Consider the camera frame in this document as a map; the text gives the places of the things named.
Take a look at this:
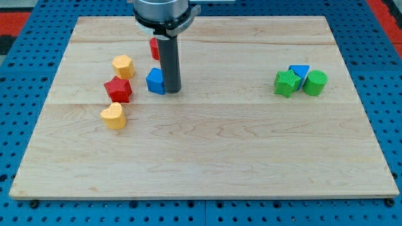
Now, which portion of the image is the light wooden board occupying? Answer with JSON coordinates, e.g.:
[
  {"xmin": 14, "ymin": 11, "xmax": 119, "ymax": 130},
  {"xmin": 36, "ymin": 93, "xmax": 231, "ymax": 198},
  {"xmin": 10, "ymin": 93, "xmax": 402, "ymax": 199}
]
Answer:
[{"xmin": 9, "ymin": 16, "xmax": 399, "ymax": 200}]

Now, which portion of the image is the red star block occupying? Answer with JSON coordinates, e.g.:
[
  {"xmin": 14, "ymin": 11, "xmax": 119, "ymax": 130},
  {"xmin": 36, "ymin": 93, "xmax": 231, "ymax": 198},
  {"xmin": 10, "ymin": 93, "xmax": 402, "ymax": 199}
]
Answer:
[{"xmin": 104, "ymin": 76, "xmax": 133, "ymax": 103}]

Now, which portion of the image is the blue triangle block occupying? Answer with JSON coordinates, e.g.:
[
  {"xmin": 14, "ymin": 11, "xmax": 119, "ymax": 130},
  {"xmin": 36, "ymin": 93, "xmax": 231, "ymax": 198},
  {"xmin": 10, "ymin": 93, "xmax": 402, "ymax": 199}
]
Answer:
[{"xmin": 288, "ymin": 65, "xmax": 310, "ymax": 90}]

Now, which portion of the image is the green star block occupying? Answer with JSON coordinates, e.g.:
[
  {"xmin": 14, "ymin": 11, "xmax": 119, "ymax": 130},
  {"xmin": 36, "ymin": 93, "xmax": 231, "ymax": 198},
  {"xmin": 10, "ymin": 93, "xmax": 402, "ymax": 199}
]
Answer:
[{"xmin": 274, "ymin": 69, "xmax": 302, "ymax": 98}]

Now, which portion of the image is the yellow hexagon block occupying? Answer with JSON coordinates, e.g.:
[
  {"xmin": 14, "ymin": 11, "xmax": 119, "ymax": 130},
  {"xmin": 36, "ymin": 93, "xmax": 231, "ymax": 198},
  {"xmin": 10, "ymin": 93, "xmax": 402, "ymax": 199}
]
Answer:
[{"xmin": 112, "ymin": 55, "xmax": 136, "ymax": 79}]

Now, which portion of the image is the red circle block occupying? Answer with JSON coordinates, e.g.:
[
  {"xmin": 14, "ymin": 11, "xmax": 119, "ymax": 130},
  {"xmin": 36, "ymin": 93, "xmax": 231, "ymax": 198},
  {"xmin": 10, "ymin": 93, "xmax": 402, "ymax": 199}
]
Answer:
[{"xmin": 149, "ymin": 37, "xmax": 160, "ymax": 60}]

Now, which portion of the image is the green cylinder block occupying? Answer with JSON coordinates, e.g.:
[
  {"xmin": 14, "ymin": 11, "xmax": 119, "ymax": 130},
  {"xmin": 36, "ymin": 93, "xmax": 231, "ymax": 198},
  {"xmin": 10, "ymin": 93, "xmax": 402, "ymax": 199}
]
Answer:
[{"xmin": 303, "ymin": 70, "xmax": 328, "ymax": 96}]

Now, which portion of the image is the yellow heart block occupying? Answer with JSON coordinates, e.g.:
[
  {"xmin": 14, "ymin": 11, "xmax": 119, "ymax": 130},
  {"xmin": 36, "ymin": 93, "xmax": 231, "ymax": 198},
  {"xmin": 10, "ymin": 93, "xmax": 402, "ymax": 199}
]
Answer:
[{"xmin": 100, "ymin": 102, "xmax": 126, "ymax": 130}]

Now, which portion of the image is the grey cylindrical pointer rod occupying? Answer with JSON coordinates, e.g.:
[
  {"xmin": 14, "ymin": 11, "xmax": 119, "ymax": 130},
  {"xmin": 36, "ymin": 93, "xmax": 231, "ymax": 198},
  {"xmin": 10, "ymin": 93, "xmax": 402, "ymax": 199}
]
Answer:
[{"xmin": 157, "ymin": 36, "xmax": 182, "ymax": 93}]

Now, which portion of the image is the blue cube block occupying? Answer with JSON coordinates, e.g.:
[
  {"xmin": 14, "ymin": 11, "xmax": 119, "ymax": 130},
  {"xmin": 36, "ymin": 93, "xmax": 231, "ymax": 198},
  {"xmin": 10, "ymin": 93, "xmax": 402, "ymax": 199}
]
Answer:
[{"xmin": 146, "ymin": 68, "xmax": 165, "ymax": 95}]

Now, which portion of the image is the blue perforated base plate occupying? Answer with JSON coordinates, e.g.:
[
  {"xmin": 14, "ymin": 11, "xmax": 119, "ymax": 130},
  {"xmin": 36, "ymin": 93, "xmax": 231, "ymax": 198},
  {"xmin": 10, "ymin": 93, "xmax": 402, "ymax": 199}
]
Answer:
[{"xmin": 1, "ymin": 0, "xmax": 401, "ymax": 225}]

